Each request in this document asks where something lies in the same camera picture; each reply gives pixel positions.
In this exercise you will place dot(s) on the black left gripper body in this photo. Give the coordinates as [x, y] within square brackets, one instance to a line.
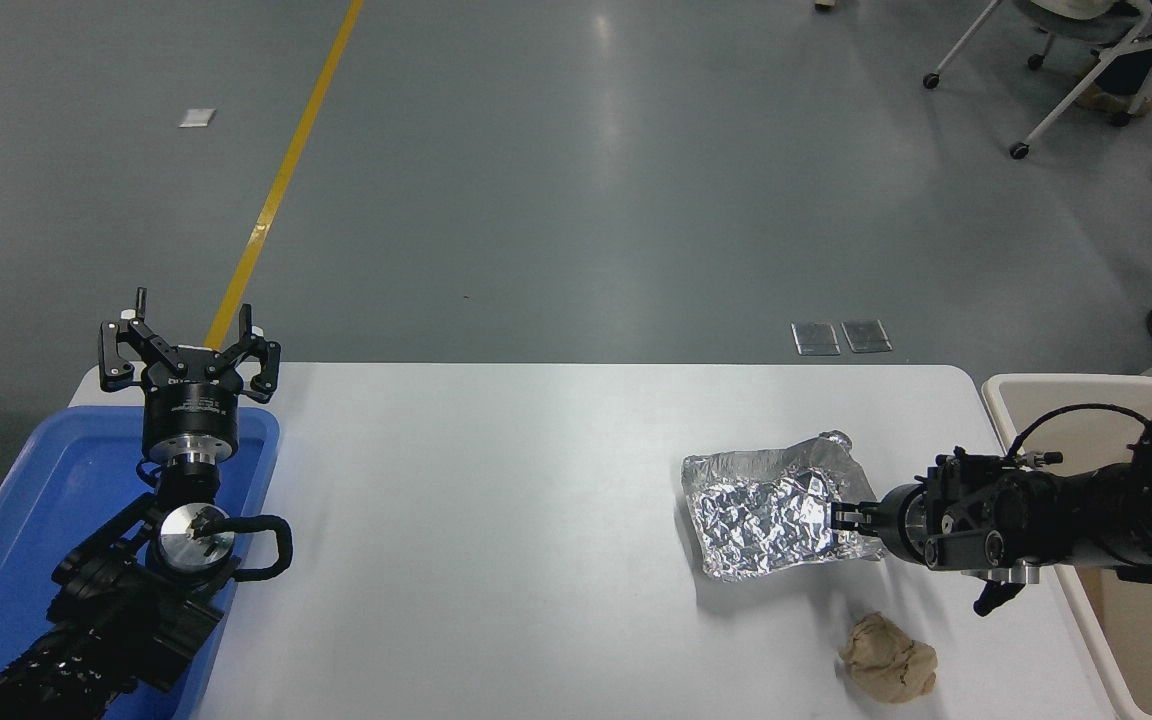
[191, 415]

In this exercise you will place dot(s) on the silver foil tray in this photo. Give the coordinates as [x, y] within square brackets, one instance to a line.
[766, 520]

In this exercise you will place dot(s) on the white wheeled chair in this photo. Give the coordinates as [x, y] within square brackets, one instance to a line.
[1071, 15]

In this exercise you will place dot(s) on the large pale plastic bin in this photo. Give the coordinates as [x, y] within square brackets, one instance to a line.
[1136, 640]

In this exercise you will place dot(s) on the crumpled tan paper ball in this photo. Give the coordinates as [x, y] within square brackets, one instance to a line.
[886, 660]

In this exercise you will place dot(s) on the blue plastic tray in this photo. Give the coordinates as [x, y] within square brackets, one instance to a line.
[36, 500]

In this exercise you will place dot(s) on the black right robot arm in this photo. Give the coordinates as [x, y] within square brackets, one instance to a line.
[1086, 510]

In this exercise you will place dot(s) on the silver floor plate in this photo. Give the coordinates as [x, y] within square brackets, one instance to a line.
[816, 339]
[867, 337]

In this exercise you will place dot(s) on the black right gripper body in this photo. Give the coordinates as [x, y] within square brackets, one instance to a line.
[891, 522]

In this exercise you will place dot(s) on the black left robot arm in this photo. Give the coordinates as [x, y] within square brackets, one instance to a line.
[116, 620]

